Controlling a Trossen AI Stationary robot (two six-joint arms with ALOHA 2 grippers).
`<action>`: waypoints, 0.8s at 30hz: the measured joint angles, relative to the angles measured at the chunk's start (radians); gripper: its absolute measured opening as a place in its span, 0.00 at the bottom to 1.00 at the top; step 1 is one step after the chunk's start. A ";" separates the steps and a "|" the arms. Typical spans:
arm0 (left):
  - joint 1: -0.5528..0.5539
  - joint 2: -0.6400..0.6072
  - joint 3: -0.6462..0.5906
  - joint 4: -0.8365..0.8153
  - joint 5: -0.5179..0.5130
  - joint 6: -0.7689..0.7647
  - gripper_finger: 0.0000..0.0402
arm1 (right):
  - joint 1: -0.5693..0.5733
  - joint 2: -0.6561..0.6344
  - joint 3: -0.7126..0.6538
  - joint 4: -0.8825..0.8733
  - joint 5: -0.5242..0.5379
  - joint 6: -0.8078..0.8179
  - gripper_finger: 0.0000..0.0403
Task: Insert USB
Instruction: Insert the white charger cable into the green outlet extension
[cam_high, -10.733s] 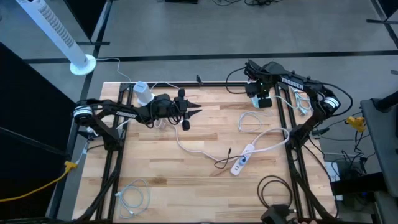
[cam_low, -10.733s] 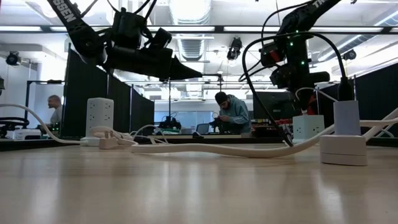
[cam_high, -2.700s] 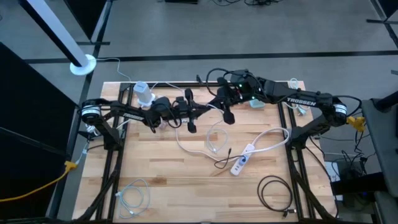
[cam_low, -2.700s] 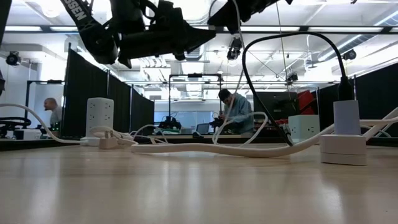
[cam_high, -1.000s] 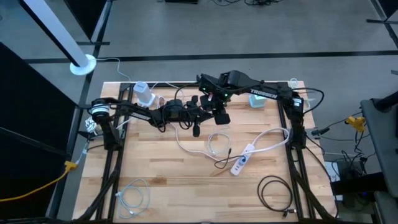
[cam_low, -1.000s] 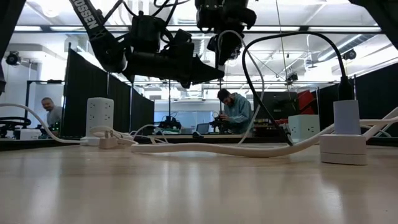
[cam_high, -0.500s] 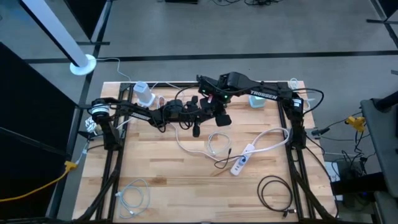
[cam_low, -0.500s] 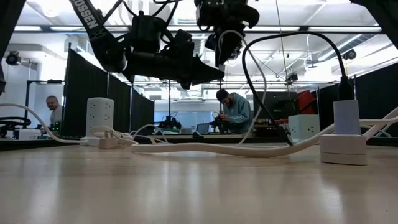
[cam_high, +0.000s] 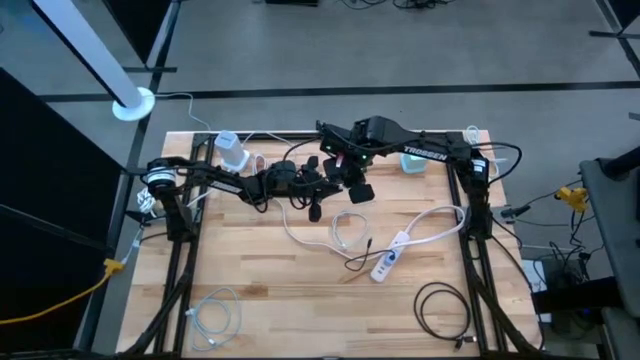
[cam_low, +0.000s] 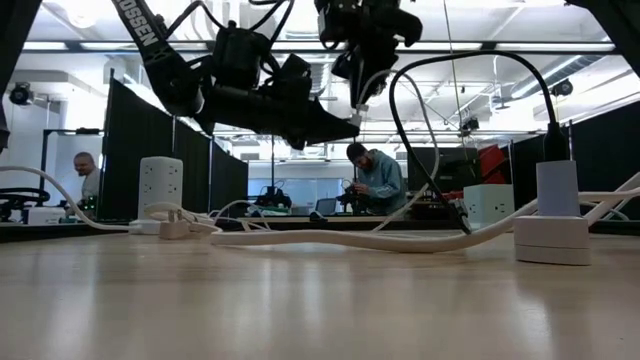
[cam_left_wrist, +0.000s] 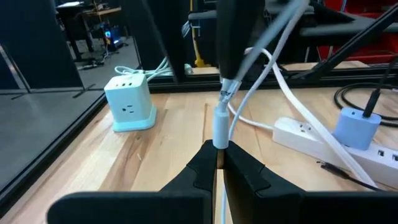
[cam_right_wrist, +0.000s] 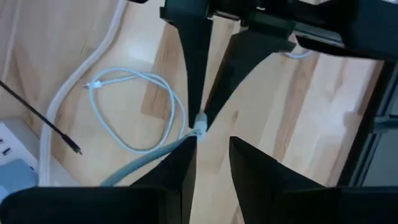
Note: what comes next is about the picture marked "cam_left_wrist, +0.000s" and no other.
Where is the desktop computer with lights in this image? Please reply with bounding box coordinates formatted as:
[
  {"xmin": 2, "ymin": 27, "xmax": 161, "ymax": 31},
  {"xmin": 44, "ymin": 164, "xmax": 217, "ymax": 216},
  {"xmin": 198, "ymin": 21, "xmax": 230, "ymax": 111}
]
[{"xmin": 103, "ymin": 22, "xmax": 121, "ymax": 52}]

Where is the thin white USB cable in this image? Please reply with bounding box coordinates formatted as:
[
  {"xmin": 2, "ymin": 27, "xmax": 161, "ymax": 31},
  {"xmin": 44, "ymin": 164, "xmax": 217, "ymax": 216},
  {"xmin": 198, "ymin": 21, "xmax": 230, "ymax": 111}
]
[{"xmin": 212, "ymin": 0, "xmax": 312, "ymax": 224}]

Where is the black partition panel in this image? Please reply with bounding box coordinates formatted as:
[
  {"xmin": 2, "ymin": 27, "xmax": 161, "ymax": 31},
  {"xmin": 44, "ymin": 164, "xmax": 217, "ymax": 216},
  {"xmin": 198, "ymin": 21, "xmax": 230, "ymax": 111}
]
[
  {"xmin": 0, "ymin": 0, "xmax": 85, "ymax": 91},
  {"xmin": 120, "ymin": 0, "xmax": 195, "ymax": 82}
]

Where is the black desk with wooden top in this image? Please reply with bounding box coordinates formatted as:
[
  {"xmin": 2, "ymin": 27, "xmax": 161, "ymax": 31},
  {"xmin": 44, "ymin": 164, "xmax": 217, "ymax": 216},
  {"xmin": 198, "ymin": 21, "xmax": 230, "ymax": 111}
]
[{"xmin": 55, "ymin": 0, "xmax": 123, "ymax": 63}]

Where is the pale green cube socket cord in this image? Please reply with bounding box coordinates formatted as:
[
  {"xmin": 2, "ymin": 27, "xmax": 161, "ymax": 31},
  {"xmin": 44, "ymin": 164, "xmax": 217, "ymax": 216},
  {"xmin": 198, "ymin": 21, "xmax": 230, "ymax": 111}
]
[{"xmin": 114, "ymin": 57, "xmax": 194, "ymax": 83}]

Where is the mint green cube socket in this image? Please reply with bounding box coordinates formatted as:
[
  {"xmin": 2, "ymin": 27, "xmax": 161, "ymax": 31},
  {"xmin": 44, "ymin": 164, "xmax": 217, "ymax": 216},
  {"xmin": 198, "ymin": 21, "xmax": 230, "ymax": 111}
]
[{"xmin": 103, "ymin": 73, "xmax": 158, "ymax": 133}]

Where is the light blue USB charger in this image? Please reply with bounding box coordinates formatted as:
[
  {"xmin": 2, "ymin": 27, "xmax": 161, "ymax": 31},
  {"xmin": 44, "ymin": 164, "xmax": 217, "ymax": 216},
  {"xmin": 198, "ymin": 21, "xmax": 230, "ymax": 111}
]
[{"xmin": 331, "ymin": 107, "xmax": 382, "ymax": 151}]

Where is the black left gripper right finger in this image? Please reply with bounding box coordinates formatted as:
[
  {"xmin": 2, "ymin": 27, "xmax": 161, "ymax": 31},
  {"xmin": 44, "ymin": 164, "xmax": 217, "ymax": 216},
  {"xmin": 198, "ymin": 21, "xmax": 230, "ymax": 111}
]
[{"xmin": 223, "ymin": 140, "xmax": 398, "ymax": 224}]

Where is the white power strip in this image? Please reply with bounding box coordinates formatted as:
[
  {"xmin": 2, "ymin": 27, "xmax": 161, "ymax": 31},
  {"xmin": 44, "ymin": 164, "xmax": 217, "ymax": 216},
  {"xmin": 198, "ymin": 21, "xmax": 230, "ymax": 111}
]
[{"xmin": 272, "ymin": 116, "xmax": 398, "ymax": 190}]

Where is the coiled black cable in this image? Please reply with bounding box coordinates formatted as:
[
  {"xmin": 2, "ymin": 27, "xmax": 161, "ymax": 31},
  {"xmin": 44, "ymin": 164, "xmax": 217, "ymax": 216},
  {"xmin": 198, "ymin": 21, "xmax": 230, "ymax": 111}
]
[{"xmin": 333, "ymin": 82, "xmax": 398, "ymax": 128}]

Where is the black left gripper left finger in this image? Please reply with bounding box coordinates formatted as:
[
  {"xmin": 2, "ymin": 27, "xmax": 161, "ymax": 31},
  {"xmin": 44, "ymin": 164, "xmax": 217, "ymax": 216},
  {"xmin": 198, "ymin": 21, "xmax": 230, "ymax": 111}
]
[{"xmin": 46, "ymin": 139, "xmax": 218, "ymax": 224}]

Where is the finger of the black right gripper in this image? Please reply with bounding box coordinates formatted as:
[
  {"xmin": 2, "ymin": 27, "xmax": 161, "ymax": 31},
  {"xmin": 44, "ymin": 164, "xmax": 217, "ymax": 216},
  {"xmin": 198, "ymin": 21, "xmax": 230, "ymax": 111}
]
[
  {"xmin": 216, "ymin": 0, "xmax": 242, "ymax": 80},
  {"xmin": 229, "ymin": 0, "xmax": 267, "ymax": 81}
]

